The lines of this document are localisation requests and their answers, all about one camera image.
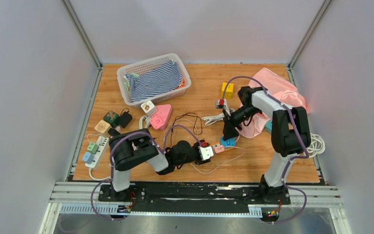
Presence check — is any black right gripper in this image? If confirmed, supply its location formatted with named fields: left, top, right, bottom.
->
left=223, top=106, right=261, bottom=141

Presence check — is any orange USB power strip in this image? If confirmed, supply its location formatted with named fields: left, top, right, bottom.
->
left=212, top=146, right=239, bottom=152

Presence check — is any pink USB charger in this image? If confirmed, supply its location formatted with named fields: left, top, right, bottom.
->
left=213, top=144, right=225, bottom=154

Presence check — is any teal USB power strip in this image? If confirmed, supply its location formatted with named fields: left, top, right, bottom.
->
left=264, top=120, right=272, bottom=134

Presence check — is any yellow cube socket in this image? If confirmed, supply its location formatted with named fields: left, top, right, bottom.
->
left=220, top=82, right=234, bottom=99

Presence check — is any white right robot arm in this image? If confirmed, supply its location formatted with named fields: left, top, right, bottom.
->
left=223, top=86, right=311, bottom=204

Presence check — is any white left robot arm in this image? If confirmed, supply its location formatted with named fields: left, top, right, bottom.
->
left=109, top=128, right=215, bottom=201

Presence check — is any pink triangular socket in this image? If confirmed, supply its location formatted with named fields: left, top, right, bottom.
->
left=150, top=104, right=173, bottom=131

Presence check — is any white tiger cube socket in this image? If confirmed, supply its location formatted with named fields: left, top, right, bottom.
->
left=141, top=100, right=158, bottom=117

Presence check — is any dark green cube socket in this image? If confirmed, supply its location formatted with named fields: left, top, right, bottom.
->
left=103, top=110, right=120, bottom=128

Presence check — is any beige cube socket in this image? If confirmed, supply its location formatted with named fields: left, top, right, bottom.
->
left=94, top=120, right=112, bottom=137

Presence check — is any green plug adapter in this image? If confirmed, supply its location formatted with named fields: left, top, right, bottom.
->
left=87, top=142, right=99, bottom=155

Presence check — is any light blue plug adapter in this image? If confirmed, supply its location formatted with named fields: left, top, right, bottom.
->
left=82, top=152, right=95, bottom=164

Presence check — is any pink cloth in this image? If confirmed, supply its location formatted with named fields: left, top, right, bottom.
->
left=238, top=67, right=311, bottom=139

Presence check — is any black power adapter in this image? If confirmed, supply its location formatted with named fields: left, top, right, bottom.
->
left=118, top=110, right=132, bottom=128

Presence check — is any blue striped cloth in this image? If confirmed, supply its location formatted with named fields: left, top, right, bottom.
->
left=124, top=60, right=185, bottom=102

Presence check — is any white plastic basket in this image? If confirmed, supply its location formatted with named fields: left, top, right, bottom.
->
left=116, top=53, right=191, bottom=108

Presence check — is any white power strip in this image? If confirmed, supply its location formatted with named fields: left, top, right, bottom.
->
left=85, top=136, right=109, bottom=169

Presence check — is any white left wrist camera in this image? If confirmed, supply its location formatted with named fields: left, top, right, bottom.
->
left=198, top=146, right=214, bottom=161

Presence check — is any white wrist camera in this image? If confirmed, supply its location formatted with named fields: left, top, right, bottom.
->
left=198, top=146, right=214, bottom=161
left=215, top=99, right=228, bottom=109

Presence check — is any white coiled power cord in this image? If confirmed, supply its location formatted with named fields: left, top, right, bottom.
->
left=202, top=112, right=229, bottom=127

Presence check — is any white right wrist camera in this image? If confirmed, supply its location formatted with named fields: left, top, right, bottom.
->
left=215, top=99, right=228, bottom=109

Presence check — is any black adapter cable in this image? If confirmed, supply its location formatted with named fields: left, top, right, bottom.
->
left=168, top=112, right=204, bottom=149

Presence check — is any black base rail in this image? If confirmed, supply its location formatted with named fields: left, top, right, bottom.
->
left=95, top=182, right=291, bottom=214

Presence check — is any white bundled cord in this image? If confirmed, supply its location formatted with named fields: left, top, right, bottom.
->
left=138, top=116, right=152, bottom=130

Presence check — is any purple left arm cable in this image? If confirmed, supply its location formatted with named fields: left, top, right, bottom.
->
left=90, top=124, right=207, bottom=222

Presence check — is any white cord near yellow socket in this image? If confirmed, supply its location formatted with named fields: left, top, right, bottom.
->
left=304, top=133, right=326, bottom=158

